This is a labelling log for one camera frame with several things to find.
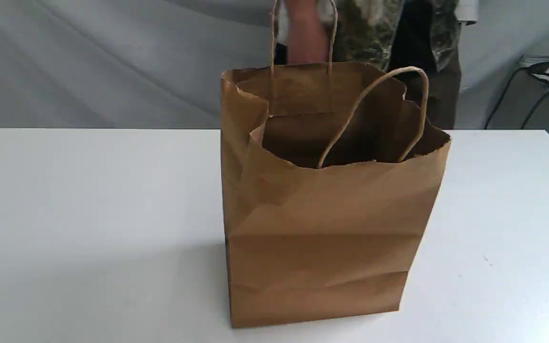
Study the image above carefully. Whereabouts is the brown paper bag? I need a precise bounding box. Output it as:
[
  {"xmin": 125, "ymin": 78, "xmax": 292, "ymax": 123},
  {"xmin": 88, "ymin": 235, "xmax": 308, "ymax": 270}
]
[{"xmin": 220, "ymin": 27, "xmax": 451, "ymax": 328}]

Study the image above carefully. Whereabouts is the white-sleeved forearm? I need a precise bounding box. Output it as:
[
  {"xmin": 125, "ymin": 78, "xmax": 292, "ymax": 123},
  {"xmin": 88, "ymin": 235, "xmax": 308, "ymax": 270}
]
[{"xmin": 274, "ymin": 0, "xmax": 330, "ymax": 65}]

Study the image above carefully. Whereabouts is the person's camouflage jacket torso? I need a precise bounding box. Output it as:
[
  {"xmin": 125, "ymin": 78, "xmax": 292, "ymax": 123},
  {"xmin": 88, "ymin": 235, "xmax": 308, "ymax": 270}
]
[{"xmin": 274, "ymin": 0, "xmax": 480, "ymax": 130}]

